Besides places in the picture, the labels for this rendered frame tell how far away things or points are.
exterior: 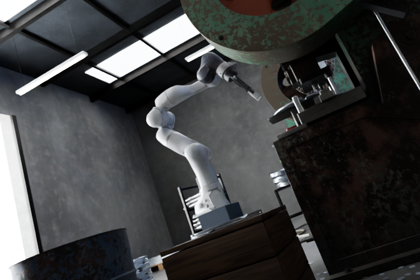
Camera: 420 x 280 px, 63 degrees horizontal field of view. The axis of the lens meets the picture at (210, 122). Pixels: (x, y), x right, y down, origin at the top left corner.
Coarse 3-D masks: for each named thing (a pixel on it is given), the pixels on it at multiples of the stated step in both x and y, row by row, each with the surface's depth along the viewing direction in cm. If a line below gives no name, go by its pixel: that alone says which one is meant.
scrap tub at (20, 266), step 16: (80, 240) 114; (96, 240) 117; (112, 240) 121; (128, 240) 135; (32, 256) 110; (48, 256) 110; (64, 256) 110; (80, 256) 112; (96, 256) 114; (112, 256) 119; (128, 256) 127; (16, 272) 113; (32, 272) 109; (48, 272) 109; (64, 272) 109; (80, 272) 110; (96, 272) 112; (112, 272) 116; (128, 272) 122
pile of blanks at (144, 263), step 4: (140, 260) 203; (144, 260) 206; (136, 264) 200; (140, 264) 202; (144, 264) 204; (148, 264) 208; (136, 268) 199; (140, 268) 200; (144, 268) 203; (148, 268) 206; (136, 272) 198; (140, 272) 199; (144, 272) 201; (148, 272) 204; (140, 276) 198; (144, 276) 200; (148, 276) 203; (152, 276) 208
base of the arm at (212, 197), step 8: (208, 184) 189; (216, 184) 190; (200, 192) 193; (208, 192) 188; (216, 192) 188; (200, 200) 190; (208, 200) 186; (216, 200) 186; (224, 200) 187; (200, 208) 189; (208, 208) 186; (216, 208) 183
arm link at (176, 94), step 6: (216, 78) 200; (192, 84) 209; (198, 84) 208; (204, 84) 207; (210, 84) 201; (216, 84) 205; (168, 90) 203; (174, 90) 201; (180, 90) 203; (186, 90) 206; (192, 90) 208; (198, 90) 208; (168, 96) 202; (174, 96) 201; (180, 96) 202; (186, 96) 205; (174, 102) 203; (180, 102) 208
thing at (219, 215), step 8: (224, 208) 179; (232, 208) 185; (240, 208) 193; (200, 216) 185; (208, 216) 183; (216, 216) 181; (224, 216) 179; (232, 216) 181; (208, 224) 182; (216, 224) 180
